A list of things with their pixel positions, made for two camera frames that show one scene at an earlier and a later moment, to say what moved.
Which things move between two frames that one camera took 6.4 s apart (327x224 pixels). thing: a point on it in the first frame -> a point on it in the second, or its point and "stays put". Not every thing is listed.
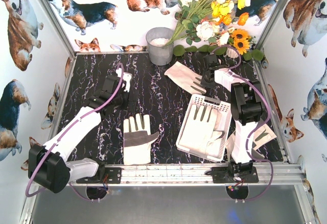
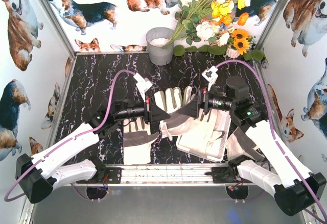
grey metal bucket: (156, 39) stays put
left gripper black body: (126, 94) -> (147, 109)
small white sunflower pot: (231, 52) stays put
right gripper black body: (208, 74) -> (200, 103)
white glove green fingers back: (186, 78) -> (170, 100)
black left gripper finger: (133, 96) -> (158, 115)
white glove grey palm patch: (137, 140) stays put
